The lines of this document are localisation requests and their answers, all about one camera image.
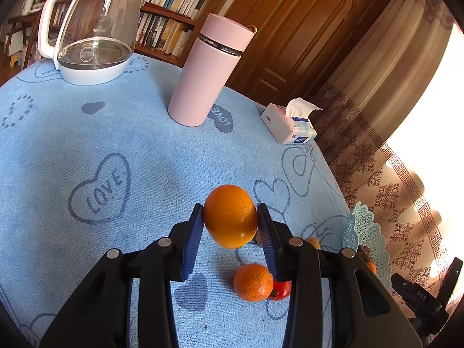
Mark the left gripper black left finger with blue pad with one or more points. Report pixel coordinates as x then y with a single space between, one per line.
97 313

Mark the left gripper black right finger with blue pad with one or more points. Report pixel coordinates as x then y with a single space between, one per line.
335 299

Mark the large red tomato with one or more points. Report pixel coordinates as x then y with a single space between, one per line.
280 291

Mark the mandarin orange with stem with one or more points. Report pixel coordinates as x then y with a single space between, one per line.
253 282

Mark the large smooth orange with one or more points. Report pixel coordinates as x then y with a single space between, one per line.
230 216

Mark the dark brown passion fruit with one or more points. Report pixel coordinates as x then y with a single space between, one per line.
364 253

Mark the green brown kiwi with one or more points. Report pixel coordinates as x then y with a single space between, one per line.
314 242

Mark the teal lattice fruit basket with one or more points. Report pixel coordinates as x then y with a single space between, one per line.
361 229

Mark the light blue love tablecloth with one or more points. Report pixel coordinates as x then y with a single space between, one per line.
88 168

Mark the white tissue pack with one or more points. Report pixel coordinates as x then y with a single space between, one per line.
290 124

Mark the patterned beige curtain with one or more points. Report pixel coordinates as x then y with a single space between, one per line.
365 130

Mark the pink thermos bottle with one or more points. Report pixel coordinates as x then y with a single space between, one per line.
213 57

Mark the brown wooden door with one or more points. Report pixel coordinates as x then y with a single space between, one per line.
298 44

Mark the wooden bookshelf with books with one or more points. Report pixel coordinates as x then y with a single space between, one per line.
166 28

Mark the glass kettle white handle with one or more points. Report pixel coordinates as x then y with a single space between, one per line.
95 42

